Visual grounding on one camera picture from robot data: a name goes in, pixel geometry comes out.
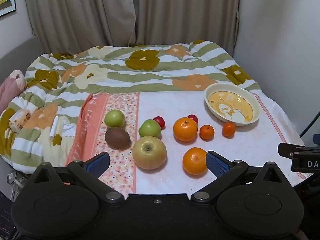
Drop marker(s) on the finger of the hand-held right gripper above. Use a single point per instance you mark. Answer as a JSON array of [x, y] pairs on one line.
[[316, 139], [285, 150]]

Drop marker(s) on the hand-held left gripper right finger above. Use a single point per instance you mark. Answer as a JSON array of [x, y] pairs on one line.
[[217, 163]]

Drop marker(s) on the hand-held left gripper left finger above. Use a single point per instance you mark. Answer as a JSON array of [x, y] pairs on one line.
[[98, 163]]

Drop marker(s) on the large orange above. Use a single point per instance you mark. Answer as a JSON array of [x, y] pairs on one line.
[[193, 161], [185, 130]]

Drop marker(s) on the brown kiwi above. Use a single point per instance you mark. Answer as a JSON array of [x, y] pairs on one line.
[[117, 137]]

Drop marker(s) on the yellow apple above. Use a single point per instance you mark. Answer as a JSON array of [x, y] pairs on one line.
[[149, 152]]

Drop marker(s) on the cream bowl with bear print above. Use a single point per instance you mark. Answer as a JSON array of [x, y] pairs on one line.
[[232, 105]]

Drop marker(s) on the green apple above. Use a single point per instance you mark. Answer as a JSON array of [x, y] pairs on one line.
[[114, 118], [149, 129]]

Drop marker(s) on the small tangerine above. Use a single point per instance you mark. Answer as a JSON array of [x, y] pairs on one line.
[[228, 129], [207, 132]]

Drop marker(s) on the crumpled white tissue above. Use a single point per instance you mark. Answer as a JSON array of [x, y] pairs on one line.
[[68, 129]]

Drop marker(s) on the red cherry tomato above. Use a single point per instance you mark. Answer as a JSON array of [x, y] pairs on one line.
[[160, 122], [193, 118]]

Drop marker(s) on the white tube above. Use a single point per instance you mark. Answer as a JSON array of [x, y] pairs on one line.
[[54, 127]]

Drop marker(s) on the tissue packet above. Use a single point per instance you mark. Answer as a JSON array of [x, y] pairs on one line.
[[20, 120]]

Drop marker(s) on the floral striped blanket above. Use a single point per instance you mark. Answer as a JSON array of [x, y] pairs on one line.
[[150, 77]]

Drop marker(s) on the dark laptop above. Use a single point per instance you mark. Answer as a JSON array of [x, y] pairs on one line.
[[5, 220]]

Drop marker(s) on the pink plush pillow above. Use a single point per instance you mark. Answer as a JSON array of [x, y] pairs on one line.
[[10, 90]]

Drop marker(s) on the grey padded headboard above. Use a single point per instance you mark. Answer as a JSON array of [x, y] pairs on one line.
[[17, 55]]

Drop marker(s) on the beige curtain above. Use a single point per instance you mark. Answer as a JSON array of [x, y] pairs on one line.
[[185, 12], [75, 15]]

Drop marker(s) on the grey metal bracket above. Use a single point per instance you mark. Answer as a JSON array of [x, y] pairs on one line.
[[15, 182]]

